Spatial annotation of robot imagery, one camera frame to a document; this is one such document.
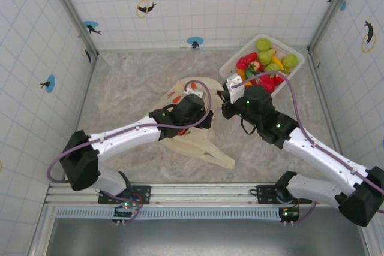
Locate large red yellow leafed fruit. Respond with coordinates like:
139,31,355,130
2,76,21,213
254,74,275,94

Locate beige printed plastic bag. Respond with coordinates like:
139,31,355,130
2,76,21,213
158,76,236,170

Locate green fake pear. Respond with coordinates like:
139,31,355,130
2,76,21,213
257,48,277,65

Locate round green fake fruit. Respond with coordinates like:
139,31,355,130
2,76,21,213
255,38,271,52

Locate white plastic mesh basket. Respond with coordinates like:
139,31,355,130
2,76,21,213
218,34,306,98

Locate red strawberry toy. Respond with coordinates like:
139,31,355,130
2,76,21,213
236,52,258,70

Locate blue oval penguin sticker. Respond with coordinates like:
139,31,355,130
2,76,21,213
186,36,204,49

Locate grey metal panel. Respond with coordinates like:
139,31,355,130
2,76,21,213
44,218,370,256

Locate blue circle shark sticker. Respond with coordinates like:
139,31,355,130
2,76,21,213
83,20,102,35

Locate blue oval seal sticker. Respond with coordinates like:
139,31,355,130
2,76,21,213
40,74,56,94

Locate thin black wire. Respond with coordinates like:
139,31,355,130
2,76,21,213
241,117,259,135

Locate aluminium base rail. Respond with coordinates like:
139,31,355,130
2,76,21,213
44,183,319,208

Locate slotted grey cable duct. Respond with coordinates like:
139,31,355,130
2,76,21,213
55,207,298,220

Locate aluminium frame rail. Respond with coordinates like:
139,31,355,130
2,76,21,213
29,53,101,256

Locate small dolphin ring sticker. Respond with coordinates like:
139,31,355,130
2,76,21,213
136,0,158,19

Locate yellow ring animal sticker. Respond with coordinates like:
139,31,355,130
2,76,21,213
80,43,92,64

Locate aluminium frame post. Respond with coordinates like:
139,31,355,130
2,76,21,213
44,0,100,59
307,0,362,55

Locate seahorse ring sticker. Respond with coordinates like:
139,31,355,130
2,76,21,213
361,20,377,53

